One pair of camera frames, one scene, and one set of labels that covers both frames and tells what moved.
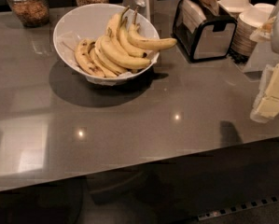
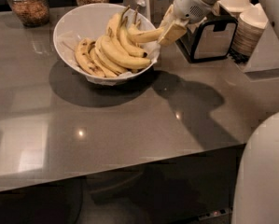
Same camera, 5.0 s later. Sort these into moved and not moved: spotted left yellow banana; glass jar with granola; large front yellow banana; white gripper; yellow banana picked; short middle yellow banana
Moved: yellow banana picked; white gripper
Not moved: short middle yellow banana; large front yellow banana; glass jar with granola; spotted left yellow banana
